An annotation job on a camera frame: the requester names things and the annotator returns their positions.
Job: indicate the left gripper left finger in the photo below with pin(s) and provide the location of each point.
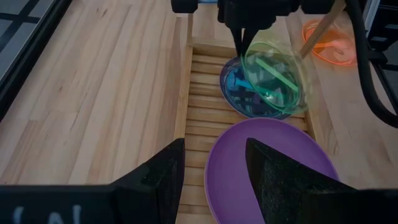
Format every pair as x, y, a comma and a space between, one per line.
149, 193

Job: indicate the blue transparent plate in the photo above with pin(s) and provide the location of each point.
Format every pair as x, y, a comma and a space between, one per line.
239, 99

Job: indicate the wooden slatted shelf rack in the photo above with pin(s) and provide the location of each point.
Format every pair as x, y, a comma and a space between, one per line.
205, 93

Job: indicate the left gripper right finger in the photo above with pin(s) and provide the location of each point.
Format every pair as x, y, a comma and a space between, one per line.
289, 193

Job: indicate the black aluminium table frame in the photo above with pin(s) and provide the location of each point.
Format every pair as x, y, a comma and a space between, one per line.
31, 54

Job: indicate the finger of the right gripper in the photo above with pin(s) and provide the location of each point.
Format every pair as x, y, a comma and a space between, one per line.
237, 42
249, 37

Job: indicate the silver aluminium extrusion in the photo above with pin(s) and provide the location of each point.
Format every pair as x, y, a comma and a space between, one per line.
371, 12

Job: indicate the orange transparent plate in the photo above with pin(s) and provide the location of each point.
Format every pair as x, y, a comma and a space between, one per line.
337, 46

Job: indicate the green transparent plate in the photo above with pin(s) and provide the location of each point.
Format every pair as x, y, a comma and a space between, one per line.
276, 74

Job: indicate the purple plate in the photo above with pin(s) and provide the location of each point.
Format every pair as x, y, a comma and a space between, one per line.
230, 174

